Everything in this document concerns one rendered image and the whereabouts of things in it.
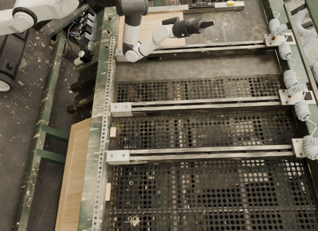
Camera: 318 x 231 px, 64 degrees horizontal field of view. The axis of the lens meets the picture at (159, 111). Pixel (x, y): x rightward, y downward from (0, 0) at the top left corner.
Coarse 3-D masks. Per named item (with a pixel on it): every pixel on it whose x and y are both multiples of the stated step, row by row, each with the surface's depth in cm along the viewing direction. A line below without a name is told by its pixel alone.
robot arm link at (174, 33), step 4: (164, 20) 138; (168, 20) 137; (172, 20) 135; (176, 20) 134; (164, 24) 139; (168, 24) 138; (172, 24) 137; (176, 24) 132; (172, 28) 135; (176, 28) 132; (172, 32) 135; (176, 32) 133; (172, 36) 136; (176, 36) 135; (180, 36) 134
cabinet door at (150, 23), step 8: (120, 16) 197; (144, 16) 195; (152, 16) 195; (160, 16) 194; (168, 16) 193; (176, 16) 193; (120, 24) 193; (144, 24) 192; (152, 24) 191; (160, 24) 191; (120, 32) 189; (144, 32) 188; (152, 32) 187; (120, 40) 186; (144, 40) 184; (168, 40) 183; (176, 40) 182; (184, 40) 181
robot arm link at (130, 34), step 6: (126, 24) 137; (126, 30) 139; (132, 30) 138; (138, 30) 141; (126, 36) 142; (132, 36) 141; (138, 36) 146; (126, 42) 145; (132, 42) 144; (126, 48) 146; (132, 48) 146; (126, 54) 148; (132, 54) 147; (132, 60) 150
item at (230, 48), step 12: (288, 24) 153; (264, 36) 167; (276, 36) 166; (120, 48) 175; (156, 48) 173; (168, 48) 173; (180, 48) 173; (192, 48) 173; (204, 48) 170; (216, 48) 169; (228, 48) 169; (240, 48) 168; (252, 48) 168; (264, 48) 168; (120, 60) 177; (144, 60) 178
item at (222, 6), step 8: (152, 8) 196; (160, 8) 195; (168, 8) 194; (176, 8) 194; (184, 8) 193; (208, 8) 192; (216, 8) 192; (224, 8) 192; (232, 8) 192; (240, 8) 192
